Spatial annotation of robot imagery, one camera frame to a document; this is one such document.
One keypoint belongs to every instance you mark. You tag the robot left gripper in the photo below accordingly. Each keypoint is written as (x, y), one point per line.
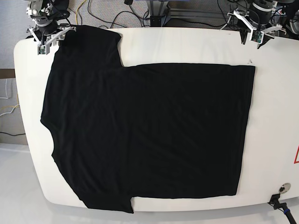
(252, 23)

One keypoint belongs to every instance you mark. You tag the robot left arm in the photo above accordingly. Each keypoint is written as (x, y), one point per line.
(269, 15)

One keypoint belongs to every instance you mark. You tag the silver table grommet right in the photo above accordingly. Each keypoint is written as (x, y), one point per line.
(284, 188)

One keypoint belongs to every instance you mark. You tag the black T-shirt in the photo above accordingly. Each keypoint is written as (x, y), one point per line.
(161, 130)

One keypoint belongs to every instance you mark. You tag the black clamp with cable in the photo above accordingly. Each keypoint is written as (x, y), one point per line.
(277, 205)

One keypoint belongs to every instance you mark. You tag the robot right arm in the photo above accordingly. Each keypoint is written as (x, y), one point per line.
(50, 17)

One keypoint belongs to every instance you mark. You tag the red warning triangle sticker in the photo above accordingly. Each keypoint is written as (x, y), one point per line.
(296, 160)

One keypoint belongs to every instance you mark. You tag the robot right gripper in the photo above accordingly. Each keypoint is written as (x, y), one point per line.
(50, 29)

